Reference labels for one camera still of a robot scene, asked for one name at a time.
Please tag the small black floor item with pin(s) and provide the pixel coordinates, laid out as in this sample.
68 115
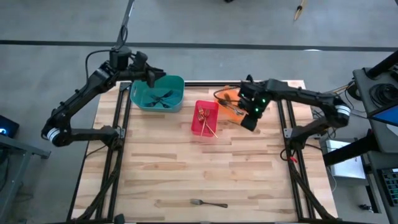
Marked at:
364 207

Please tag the orange plastic bin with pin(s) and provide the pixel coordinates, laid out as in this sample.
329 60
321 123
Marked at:
225 109

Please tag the black metal post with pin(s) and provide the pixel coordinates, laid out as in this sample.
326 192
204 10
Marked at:
382 65

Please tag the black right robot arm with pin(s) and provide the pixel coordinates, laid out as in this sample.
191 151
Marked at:
304 96

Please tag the dark silver metal fork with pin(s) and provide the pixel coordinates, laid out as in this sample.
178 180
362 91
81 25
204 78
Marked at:
195 202

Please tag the grey metal bracket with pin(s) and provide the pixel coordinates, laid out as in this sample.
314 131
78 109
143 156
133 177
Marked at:
287 132

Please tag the teal plastic bin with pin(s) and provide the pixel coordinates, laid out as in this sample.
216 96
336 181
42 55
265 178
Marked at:
175 84

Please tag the black table edge clamp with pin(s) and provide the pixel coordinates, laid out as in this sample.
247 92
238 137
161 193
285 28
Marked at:
249 77

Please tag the blue screen panel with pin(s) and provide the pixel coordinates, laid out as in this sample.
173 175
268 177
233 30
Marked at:
388 115

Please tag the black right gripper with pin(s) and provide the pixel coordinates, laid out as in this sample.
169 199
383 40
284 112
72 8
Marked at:
253 96

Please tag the grey metal cart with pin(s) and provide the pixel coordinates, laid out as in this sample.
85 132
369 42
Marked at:
18 149

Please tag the black device with blue light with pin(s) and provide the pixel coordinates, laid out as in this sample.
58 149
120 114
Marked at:
9 124

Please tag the white box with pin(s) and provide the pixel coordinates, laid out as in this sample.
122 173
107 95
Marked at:
348 169

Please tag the black metal table frame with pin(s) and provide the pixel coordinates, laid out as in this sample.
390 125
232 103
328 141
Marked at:
199 84

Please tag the dark grey side cabinet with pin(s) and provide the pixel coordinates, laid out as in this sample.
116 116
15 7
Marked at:
376 161

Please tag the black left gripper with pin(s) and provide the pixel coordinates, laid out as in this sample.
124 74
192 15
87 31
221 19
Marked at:
133 74

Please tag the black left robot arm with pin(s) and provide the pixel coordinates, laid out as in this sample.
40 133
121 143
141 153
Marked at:
77 96

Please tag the keypad with coloured keys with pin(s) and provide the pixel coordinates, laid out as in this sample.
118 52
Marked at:
391 186

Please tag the red plastic bin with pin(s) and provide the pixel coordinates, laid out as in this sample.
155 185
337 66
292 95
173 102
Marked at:
213 124

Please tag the grey workstation desk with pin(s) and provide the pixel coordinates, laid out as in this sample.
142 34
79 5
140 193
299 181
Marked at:
362 93

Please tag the black metal beam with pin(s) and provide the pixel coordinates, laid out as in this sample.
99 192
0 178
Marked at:
348 151

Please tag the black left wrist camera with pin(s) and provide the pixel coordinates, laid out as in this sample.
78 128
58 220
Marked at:
120 57

